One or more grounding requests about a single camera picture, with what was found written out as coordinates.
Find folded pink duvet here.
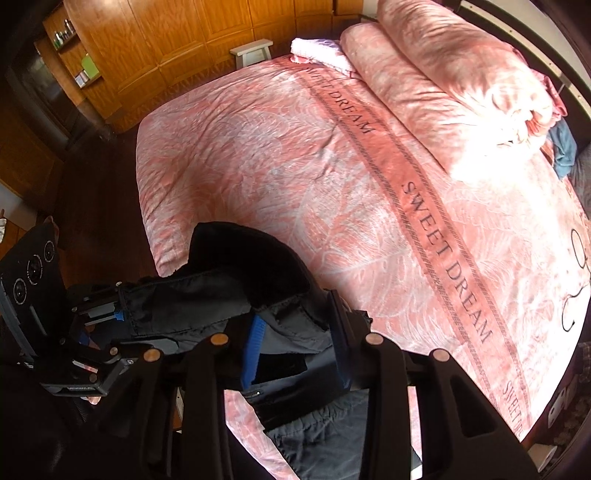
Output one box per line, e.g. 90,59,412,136
339,0,568,174

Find black cable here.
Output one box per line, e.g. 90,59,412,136
561,228,591,333

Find person's dark clothing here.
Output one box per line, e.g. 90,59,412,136
0,360,183,480

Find white spotted floor item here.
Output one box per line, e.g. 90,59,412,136
547,390,573,428

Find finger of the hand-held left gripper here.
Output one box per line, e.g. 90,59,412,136
67,281,136,326
39,337,140,398

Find bed with pink sheet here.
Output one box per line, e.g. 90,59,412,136
134,28,591,480

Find grey pillow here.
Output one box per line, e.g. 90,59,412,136
568,143,591,222

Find wooden wardrobe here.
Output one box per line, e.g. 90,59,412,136
34,0,384,134

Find folded white towel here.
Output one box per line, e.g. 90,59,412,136
290,37,358,77

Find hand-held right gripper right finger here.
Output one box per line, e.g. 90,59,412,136
324,290,539,480

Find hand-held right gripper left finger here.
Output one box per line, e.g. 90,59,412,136
95,318,267,480

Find small white stool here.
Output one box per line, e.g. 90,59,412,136
230,39,274,70

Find white waste bin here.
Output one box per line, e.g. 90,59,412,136
531,445,561,480

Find black padded pants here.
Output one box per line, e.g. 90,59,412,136
115,222,426,480

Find dark wooden headboard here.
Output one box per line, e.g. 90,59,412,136
443,0,591,134

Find blue cloth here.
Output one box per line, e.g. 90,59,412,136
547,122,580,181

